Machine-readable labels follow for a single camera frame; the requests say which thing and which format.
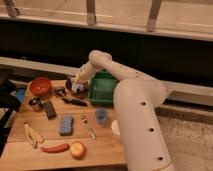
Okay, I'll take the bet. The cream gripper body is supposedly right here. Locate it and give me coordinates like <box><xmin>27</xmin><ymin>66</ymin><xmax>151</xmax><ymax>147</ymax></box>
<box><xmin>74</xmin><ymin>63</ymin><xmax>92</xmax><ymax>83</ymax></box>

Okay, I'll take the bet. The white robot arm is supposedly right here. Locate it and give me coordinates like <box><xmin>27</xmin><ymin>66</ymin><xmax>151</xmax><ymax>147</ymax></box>
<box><xmin>75</xmin><ymin>50</ymin><xmax>175</xmax><ymax>171</ymax></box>

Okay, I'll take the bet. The purple bowl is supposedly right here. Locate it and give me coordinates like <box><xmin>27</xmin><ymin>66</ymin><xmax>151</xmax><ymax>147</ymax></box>
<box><xmin>65</xmin><ymin>76</ymin><xmax>88</xmax><ymax>95</ymax></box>

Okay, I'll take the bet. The orange bowl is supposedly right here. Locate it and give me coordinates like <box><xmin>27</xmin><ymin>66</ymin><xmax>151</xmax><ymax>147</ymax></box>
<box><xmin>29</xmin><ymin>77</ymin><xmax>51</xmax><ymax>96</ymax></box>

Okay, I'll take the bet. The green plastic tray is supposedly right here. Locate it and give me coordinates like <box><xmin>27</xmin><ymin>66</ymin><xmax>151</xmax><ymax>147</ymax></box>
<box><xmin>88</xmin><ymin>71</ymin><xmax>117</xmax><ymax>106</ymax></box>

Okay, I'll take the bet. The blue plastic cup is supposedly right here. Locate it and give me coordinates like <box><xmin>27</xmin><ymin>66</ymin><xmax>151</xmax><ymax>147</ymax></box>
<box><xmin>95</xmin><ymin>108</ymin><xmax>108</xmax><ymax>125</ymax></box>

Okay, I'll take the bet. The metal fork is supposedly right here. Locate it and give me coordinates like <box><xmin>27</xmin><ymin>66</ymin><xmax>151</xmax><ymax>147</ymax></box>
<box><xmin>80</xmin><ymin>115</ymin><xmax>97</xmax><ymax>140</ymax></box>

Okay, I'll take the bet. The black rectangular block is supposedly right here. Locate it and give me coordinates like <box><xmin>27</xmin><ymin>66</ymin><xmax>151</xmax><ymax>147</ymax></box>
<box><xmin>43</xmin><ymin>101</ymin><xmax>56</xmax><ymax>120</ymax></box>

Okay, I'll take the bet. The blue sponge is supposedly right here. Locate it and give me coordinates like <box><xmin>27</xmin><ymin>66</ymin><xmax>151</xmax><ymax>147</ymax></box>
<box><xmin>59</xmin><ymin>116</ymin><xmax>73</xmax><ymax>136</ymax></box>

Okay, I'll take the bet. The small metal cup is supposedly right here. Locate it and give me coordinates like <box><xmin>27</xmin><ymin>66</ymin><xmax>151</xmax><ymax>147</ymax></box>
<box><xmin>28</xmin><ymin>97</ymin><xmax>42</xmax><ymax>112</ymax></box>

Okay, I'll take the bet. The white plastic cup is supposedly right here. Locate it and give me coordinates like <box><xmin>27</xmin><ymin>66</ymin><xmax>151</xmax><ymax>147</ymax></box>
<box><xmin>111</xmin><ymin>120</ymin><xmax>120</xmax><ymax>137</ymax></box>

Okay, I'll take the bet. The blue object on floor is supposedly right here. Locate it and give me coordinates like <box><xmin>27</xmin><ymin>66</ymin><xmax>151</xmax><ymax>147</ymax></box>
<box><xmin>15</xmin><ymin>88</ymin><xmax>26</xmax><ymax>102</ymax></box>

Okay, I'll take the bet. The red yellow apple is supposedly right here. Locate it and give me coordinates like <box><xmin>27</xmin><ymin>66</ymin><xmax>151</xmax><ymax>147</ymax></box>
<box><xmin>70</xmin><ymin>141</ymin><xmax>86</xmax><ymax>160</ymax></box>

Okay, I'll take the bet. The red sausage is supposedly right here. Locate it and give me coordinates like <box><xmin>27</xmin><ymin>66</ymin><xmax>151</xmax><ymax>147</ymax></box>
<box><xmin>40</xmin><ymin>143</ymin><xmax>69</xmax><ymax>153</ymax></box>

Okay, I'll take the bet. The black chair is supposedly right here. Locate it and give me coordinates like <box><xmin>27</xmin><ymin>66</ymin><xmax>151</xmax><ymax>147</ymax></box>
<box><xmin>0</xmin><ymin>69</ymin><xmax>21</xmax><ymax>156</ymax></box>

